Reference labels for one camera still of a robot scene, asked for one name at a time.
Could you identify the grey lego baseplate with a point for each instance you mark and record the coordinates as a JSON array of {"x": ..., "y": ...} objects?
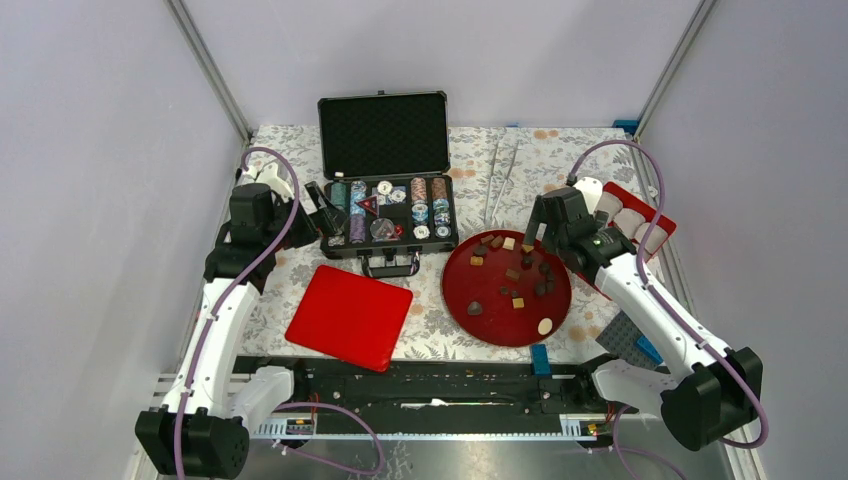
[{"x": 622, "y": 338}]

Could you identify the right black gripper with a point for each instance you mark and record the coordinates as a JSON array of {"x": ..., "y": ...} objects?
[{"x": 533, "y": 225}]

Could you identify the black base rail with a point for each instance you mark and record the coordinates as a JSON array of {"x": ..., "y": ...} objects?
[{"x": 440, "y": 398}]

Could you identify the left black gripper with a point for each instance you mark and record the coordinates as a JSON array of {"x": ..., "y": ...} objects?
[{"x": 326, "y": 221}]

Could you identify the silver metal tongs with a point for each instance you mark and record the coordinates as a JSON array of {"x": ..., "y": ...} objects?
[{"x": 500, "y": 171}]

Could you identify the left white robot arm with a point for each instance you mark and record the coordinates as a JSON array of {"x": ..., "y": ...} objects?
[{"x": 200, "y": 429}]

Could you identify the dark heart chocolate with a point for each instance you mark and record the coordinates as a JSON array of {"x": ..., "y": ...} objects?
[{"x": 474, "y": 309}]

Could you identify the red chocolate box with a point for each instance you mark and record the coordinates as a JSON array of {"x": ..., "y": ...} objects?
[{"x": 628, "y": 213}]

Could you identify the white oval chocolate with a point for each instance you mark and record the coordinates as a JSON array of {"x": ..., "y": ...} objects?
[{"x": 545, "y": 326}]

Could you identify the blue lego brick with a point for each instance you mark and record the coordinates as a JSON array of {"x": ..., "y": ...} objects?
[{"x": 541, "y": 366}]

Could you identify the red square box lid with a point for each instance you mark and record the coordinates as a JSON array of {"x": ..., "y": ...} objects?
[{"x": 350, "y": 317}]

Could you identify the black poker chip case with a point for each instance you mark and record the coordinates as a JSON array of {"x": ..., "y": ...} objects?
[{"x": 386, "y": 159}]

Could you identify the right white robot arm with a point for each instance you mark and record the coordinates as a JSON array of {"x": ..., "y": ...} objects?
[{"x": 710, "y": 389}]

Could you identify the round red tray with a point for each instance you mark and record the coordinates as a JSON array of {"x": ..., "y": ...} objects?
[{"x": 493, "y": 268}]

